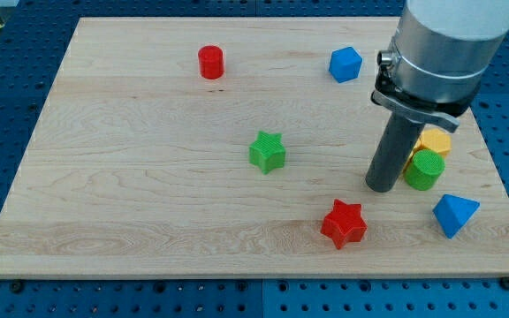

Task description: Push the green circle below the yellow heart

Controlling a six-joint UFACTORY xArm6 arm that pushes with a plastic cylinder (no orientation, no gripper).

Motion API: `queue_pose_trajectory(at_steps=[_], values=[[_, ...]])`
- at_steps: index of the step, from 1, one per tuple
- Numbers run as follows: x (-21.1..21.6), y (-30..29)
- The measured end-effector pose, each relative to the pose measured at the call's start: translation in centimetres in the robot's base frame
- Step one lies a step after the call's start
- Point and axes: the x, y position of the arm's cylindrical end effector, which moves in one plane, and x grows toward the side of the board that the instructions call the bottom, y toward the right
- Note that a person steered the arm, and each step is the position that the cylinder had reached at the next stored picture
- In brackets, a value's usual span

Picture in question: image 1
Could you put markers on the red star block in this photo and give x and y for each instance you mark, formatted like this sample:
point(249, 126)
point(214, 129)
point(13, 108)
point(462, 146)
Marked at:
point(344, 224)

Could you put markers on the yellow hexagon block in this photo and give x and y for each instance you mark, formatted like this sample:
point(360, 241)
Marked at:
point(436, 140)

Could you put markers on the red cylinder block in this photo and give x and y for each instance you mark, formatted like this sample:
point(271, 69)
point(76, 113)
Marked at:
point(211, 62)

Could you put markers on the blue triangle block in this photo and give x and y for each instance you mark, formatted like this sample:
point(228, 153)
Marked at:
point(453, 212)

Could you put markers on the green star block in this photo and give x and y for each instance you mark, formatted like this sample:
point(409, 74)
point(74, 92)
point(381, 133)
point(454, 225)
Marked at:
point(267, 152)

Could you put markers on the light wooden board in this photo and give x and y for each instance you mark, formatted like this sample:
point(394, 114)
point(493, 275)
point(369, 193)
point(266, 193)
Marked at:
point(138, 166)

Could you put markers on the green cylinder block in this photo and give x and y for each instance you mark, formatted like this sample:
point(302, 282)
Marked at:
point(425, 167)

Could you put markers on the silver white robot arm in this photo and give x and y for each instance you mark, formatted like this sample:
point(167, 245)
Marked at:
point(430, 73)

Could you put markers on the blue hexagon block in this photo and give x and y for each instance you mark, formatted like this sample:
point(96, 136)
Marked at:
point(345, 64)

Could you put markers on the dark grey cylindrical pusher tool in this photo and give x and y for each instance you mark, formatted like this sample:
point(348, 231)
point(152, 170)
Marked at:
point(395, 146)

